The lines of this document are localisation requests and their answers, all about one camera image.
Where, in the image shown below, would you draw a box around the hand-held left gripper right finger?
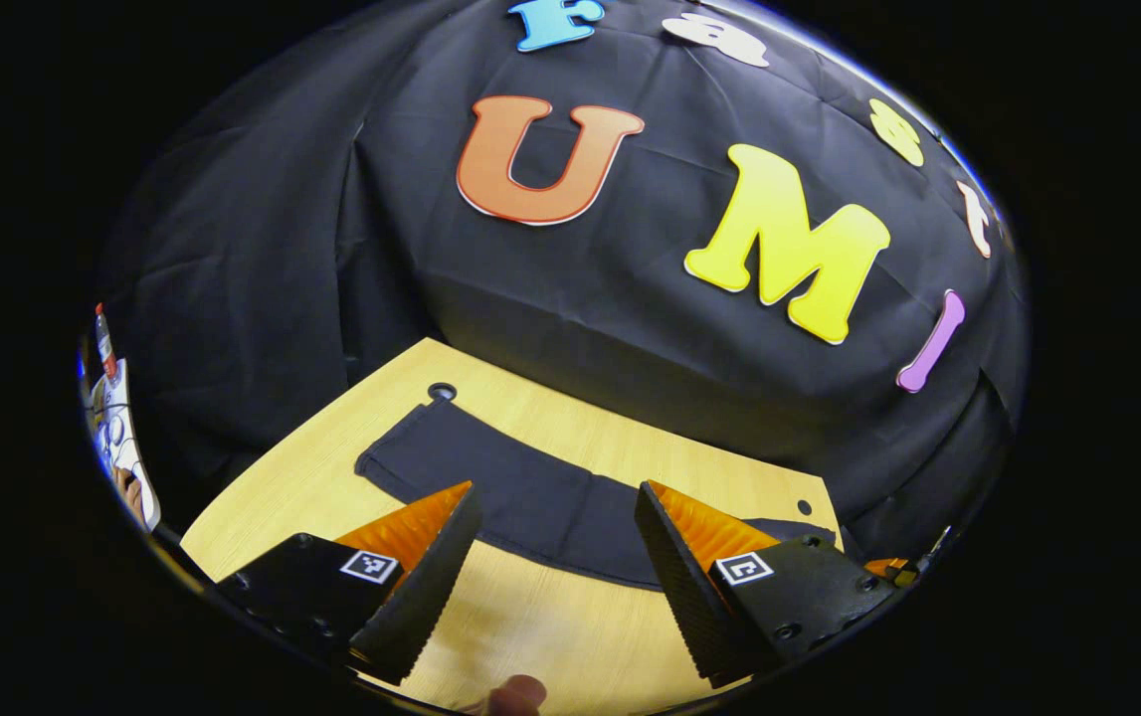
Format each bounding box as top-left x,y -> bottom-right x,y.
634,480 -> 899,690

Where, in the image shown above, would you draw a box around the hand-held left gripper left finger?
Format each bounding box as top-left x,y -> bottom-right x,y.
215,480 -> 484,687

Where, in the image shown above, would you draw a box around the dark blue jeans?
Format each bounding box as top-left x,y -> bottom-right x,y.
355,398 -> 837,594

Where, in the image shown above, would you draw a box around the white printed banner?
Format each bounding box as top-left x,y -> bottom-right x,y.
83,303 -> 163,533

